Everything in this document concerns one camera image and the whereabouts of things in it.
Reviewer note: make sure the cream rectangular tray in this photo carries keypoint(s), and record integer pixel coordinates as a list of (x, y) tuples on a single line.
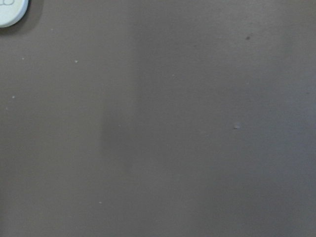
[(12, 11)]

